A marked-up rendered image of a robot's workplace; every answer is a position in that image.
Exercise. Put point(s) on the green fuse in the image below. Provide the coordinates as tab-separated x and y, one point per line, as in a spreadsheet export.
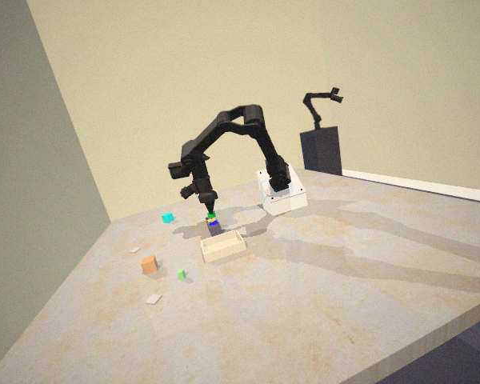
211	216

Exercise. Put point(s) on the orange cube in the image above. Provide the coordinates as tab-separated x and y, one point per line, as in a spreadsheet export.
149	264

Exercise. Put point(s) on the small cyan cube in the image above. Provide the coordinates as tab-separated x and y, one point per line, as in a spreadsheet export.
168	217

